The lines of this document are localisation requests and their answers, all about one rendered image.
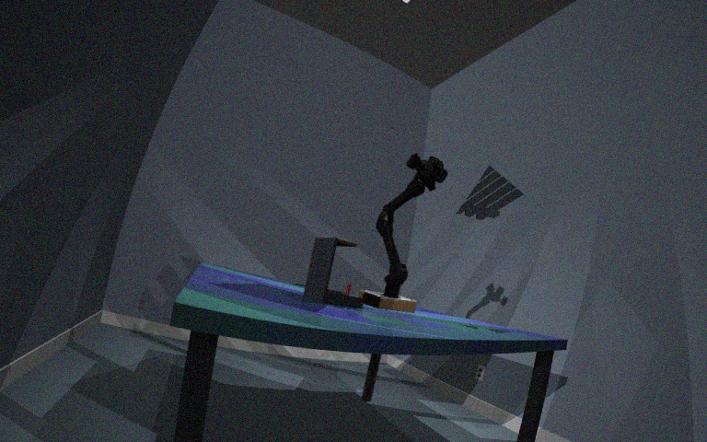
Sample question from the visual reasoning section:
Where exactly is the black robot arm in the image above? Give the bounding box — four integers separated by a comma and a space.
376, 156, 444, 297

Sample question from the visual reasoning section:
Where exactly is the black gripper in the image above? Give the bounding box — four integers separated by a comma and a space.
407, 153, 447, 183

